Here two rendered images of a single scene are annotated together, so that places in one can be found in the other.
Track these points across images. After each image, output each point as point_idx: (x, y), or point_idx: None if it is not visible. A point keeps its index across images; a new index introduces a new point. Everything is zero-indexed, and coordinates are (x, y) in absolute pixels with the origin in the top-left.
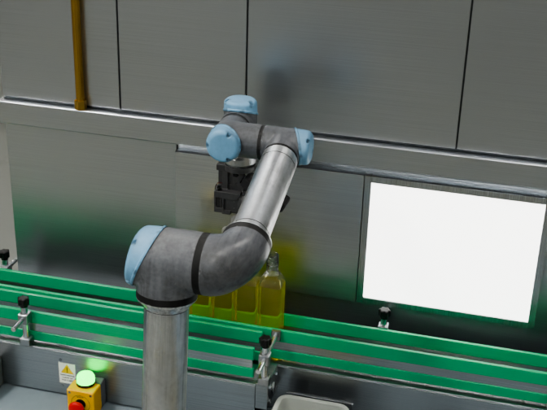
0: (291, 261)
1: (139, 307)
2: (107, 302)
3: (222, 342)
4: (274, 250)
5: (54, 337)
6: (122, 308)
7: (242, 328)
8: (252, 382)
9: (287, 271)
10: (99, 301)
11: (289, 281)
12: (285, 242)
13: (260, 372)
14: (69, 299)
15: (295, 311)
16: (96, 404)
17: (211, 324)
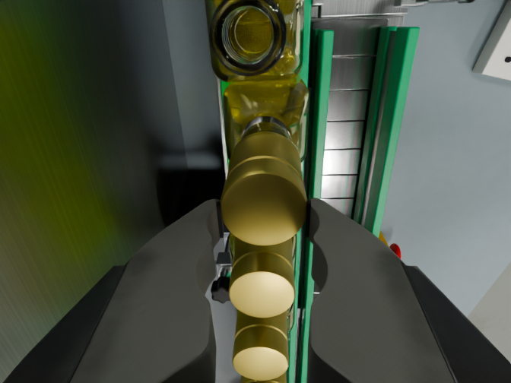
0: (53, 4)
1: (295, 291)
2: (294, 330)
3: (395, 115)
4: (52, 87)
5: None
6: (308, 309)
7: (323, 88)
8: (397, 23)
9: (83, 19)
10: (295, 340)
11: (102, 11)
12: (1, 39)
13: (401, 4)
14: (303, 368)
15: (115, 1)
16: (379, 238)
17: (322, 163)
